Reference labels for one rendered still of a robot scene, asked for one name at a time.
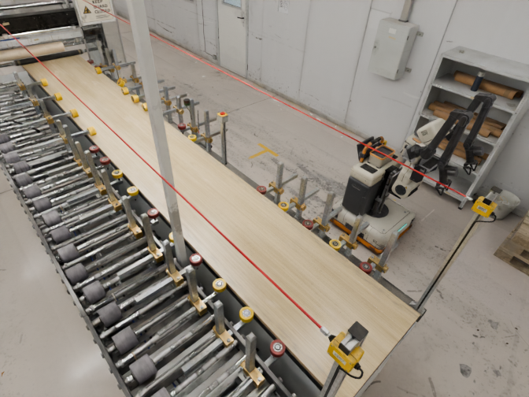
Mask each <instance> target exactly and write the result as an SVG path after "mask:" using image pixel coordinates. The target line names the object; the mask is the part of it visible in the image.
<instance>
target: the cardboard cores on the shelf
mask: <svg viewBox="0 0 529 397"><path fill-rule="evenodd" d="M453 77H455V78H454V80H456V81H458V82H461V83H465V84H467V85H470V86H472V85H473V83H474V81H475V78H476V76H473V75H470V74H467V73H465V72H461V71H456V72H455V73H454V74H453ZM479 89H482V90H484V91H488V92H490V93H493V94H496V95H500V96H502V97H505V98H509V99H512V100H513V99H514V98H515V97H517V98H520V97H521V95H522V94H523V91H521V90H518V89H515V88H513V87H509V86H505V85H503V84H500V83H496V82H493V81H490V80H486V79H483V80H482V82H481V84H480V85H479ZM428 109H430V110H432V111H434V112H433V115H434V116H436V117H439V118H442V119H443V120H445V121H446V120H447V118H448V117H449V114H450V112H451V111H453V110H455V109H463V110H466V109H465V108H463V107H461V106H457V105H455V104H453V103H451V102H447V101H444V103H442V102H438V101H434V103H433V102H432V103H431V104H430V105H429V106H428ZM473 114H474V117H473V118H472V119H471V120H470V123H469V125H468V126H467V128H466V129H468V130H469V131H471V129H472V126H473V124H474V123H475V120H476V118H477V117H478V113H476V112H474V113H473ZM506 125H507V124H504V123H501V122H500V121H496V120H494V119H491V118H489V117H486V119H485V121H484V122H483V125H482V127H481V129H480V130H479V133H478V134H479V135H482V136H484V137H486V138H488V137H489V136H490V135H493V136H495V137H498V138H499V137H500V136H501V134H502V132H503V130H504V129H505V127H506ZM448 142H449V141H448V140H447V139H446V138H444V139H443V140H442V141H441V142H440V144H439V145H438V148H440V149H443V150H445V148H446V146H447V144H448ZM463 144H464V143H462V142H460V141H459V143H458V144H457V146H456V148H455V150H454V152H453V154H454V155H456V156H458V157H460V158H463V159H465V160H466V154H465V150H464V146H463ZM488 156H489V154H487V153H484V155H483V156H474V160H477V161H478V162H479V164H480V163H481V161H482V159H484V160H487V158H488ZM479 164H478V165H479Z"/></svg>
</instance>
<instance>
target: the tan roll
mask: <svg viewBox="0 0 529 397"><path fill-rule="evenodd" d="M81 44H85V43H84V41H82V42H77V43H68V44H63V43H62V41H59V42H54V43H44V44H39V45H34V46H26V48H27V49H28V50H29V51H30V52H31V53H32V54H33V55H34V56H39V55H44V54H52V53H57V52H62V51H65V47H67V46H76V45H81ZM29 57H33V56H32V55H31V54H30V53H29V52H28V51H27V50H26V49H25V48H24V47H20V48H14V49H9V50H0V62H3V61H12V60H16V59H21V58H29Z"/></svg>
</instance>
